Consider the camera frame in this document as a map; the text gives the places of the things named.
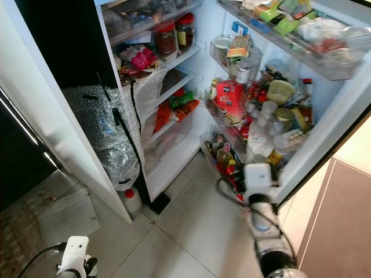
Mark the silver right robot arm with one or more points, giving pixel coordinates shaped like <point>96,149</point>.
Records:
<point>266,231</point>

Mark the black fridge foot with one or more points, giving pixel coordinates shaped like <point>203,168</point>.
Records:
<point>159,202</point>

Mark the white fridge cabinet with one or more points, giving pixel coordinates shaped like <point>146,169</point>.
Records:
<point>179,150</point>

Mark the clear fridge door bin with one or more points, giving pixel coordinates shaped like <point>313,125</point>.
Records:
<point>237,130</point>
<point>214,168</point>
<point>243,61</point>
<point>324,55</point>

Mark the plain white fridge door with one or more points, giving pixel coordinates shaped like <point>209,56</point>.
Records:
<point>46,87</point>

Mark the glass fridge shelf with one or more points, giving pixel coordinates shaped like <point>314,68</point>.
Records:
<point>179,78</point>
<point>188,54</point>

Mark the fridge door with bins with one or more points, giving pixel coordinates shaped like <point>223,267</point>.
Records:
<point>324,127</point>

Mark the patterned floor rug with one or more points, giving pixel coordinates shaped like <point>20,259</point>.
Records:
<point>17,243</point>

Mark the white jug red cap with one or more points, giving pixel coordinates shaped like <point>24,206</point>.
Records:
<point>132,201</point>

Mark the bubble wrap sheet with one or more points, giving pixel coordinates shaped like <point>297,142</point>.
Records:
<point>101,121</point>

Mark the red snack packet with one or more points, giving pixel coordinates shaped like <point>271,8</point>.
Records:
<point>162,117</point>

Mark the yellow oil bottle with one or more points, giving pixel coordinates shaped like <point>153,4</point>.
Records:
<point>225,159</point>

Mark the orange snack packet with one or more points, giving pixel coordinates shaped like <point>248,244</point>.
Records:
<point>186,111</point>

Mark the green snack packet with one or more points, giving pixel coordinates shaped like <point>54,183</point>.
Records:
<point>182,99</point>

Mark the pink wrapped snack bundle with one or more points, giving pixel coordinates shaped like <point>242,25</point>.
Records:
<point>145,59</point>

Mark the yellow lid mustard jar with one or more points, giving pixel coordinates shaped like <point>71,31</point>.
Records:
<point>213,90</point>

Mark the red white food pouch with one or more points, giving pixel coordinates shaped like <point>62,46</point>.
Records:
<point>232,101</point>

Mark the red lid peanut jar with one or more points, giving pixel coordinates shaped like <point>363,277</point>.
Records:
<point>166,39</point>

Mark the brown wooden cabinet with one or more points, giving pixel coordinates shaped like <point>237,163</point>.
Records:
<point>336,220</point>

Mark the red lid brown jar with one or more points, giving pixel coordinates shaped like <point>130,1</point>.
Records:
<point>186,32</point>

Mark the white round lid container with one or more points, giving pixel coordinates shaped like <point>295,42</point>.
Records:
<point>223,45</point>

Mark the jar with pale green lid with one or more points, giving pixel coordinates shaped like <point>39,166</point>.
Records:
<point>281,91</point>

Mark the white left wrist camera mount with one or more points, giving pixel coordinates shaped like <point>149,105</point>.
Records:
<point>76,252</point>

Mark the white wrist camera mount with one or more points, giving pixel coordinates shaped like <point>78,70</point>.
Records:
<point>76,252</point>
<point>258,180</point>

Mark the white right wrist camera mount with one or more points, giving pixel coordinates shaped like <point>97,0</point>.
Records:
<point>258,180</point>

